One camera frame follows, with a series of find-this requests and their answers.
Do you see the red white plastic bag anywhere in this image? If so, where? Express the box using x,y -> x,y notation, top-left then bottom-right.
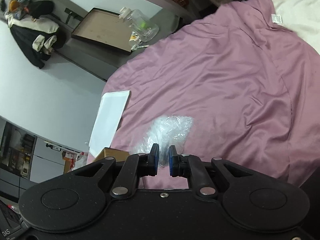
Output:
73,152 -> 88,170

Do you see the white paper sheet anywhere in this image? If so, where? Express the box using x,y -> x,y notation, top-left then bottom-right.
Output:
89,90 -> 130,158

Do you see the cardboard box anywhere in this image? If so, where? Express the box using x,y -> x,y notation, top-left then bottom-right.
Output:
94,148 -> 130,162

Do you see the clear plastic bag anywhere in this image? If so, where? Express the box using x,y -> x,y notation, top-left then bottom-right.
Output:
130,115 -> 194,167

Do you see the pink bed sheet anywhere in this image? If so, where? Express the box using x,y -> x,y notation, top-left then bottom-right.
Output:
103,0 -> 319,186

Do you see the cream blanket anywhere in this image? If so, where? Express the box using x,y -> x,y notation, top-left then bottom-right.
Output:
271,0 -> 320,52

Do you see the yellow white bottle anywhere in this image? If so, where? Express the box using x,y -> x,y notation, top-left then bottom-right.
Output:
129,31 -> 149,51

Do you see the grey bedside cabinet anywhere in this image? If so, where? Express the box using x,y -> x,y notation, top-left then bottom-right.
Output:
57,9 -> 180,82

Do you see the clear glass jar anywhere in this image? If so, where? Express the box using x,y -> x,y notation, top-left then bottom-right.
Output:
119,7 -> 160,43

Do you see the brown board tray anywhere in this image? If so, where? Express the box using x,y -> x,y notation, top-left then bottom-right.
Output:
71,8 -> 132,55

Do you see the black white jacket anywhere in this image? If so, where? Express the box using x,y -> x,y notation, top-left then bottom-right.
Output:
1,0 -> 67,69

